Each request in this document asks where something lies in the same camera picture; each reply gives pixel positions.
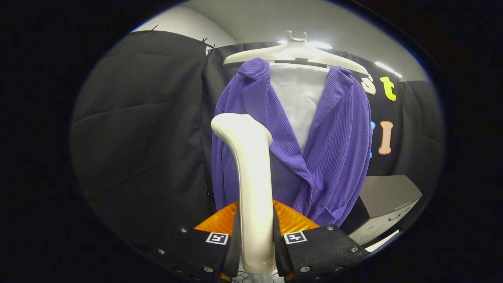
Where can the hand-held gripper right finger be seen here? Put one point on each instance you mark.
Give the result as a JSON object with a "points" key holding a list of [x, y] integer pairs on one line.
{"points": [[279, 251]]}

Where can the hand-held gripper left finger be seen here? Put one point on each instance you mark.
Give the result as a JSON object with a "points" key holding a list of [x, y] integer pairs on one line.
{"points": [[235, 247]]}

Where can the white garment steamer head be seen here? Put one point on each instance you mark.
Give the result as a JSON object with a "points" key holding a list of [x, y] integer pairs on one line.
{"points": [[255, 196]]}

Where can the purple ribbed jacket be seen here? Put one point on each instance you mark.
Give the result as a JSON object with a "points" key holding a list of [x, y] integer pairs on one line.
{"points": [[334, 157]]}

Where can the cream plastic clothes hanger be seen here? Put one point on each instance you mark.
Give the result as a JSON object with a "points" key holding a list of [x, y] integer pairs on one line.
{"points": [[294, 51]]}

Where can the white flat board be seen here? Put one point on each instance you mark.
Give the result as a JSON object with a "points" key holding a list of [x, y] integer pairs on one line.
{"points": [[383, 240]]}

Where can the grey cabinet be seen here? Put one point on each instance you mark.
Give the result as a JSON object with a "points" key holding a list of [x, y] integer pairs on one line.
{"points": [[389, 192]]}

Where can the white fabric panel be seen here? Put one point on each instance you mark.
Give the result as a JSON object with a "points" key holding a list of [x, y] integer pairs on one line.
{"points": [[298, 98]]}

